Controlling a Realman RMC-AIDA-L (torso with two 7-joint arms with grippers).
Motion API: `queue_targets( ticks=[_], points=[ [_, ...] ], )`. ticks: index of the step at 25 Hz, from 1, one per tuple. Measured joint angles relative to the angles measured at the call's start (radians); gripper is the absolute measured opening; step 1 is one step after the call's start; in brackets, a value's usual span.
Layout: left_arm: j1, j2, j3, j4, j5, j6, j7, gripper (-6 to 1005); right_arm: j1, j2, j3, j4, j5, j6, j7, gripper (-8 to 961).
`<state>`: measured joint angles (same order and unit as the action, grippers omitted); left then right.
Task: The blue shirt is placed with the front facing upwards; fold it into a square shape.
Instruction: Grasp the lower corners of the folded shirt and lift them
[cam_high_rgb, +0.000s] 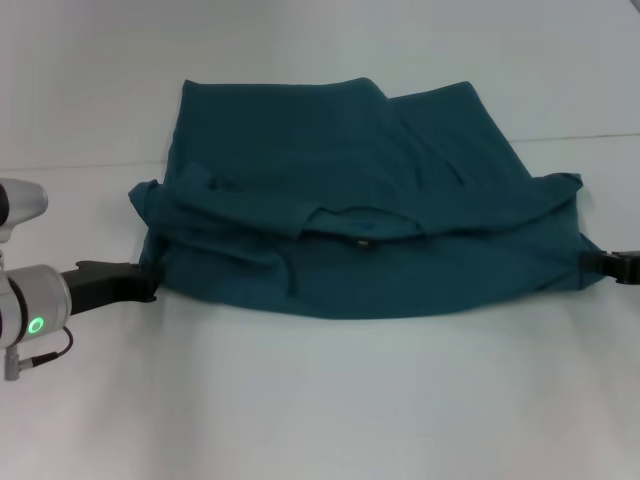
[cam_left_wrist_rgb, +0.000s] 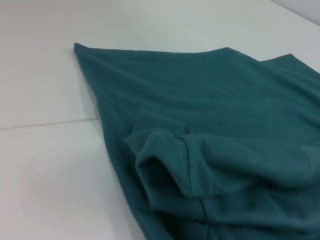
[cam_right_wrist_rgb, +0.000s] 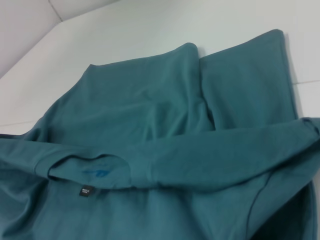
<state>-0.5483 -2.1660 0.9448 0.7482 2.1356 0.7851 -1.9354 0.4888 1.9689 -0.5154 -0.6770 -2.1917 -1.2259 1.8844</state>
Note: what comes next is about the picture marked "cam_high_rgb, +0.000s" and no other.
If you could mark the teal t-shirt with FREE print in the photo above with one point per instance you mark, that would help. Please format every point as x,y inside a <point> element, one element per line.
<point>360,210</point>

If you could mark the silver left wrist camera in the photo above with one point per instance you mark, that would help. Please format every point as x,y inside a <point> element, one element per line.
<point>20,205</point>

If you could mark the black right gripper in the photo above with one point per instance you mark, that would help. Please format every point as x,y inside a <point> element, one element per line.
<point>627,267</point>

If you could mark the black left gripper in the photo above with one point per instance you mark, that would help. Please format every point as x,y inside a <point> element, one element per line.
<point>105,285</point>

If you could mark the silver and white left arm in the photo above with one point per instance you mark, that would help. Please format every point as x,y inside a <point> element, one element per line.
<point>30,310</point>

